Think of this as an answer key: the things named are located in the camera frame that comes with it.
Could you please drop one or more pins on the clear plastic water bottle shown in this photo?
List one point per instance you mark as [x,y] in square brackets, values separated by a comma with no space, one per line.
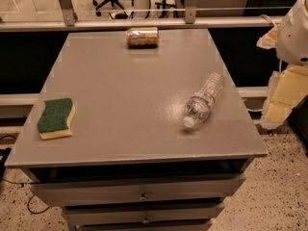
[202,102]

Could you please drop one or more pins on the middle grey drawer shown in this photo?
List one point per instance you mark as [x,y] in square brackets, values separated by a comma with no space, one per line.
[143,214]

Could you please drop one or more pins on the green and yellow sponge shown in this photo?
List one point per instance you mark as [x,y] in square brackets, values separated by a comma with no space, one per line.
[56,119]

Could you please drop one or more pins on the orange soda can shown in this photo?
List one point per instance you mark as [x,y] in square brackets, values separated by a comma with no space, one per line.
[144,36]

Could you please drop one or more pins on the metal guard rail frame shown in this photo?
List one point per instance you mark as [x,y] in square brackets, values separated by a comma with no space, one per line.
[79,15]

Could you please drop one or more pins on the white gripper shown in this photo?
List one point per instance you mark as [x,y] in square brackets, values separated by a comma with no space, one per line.
[294,38]

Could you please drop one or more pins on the grey drawer cabinet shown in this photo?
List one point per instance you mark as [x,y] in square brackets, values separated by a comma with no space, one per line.
[129,119]

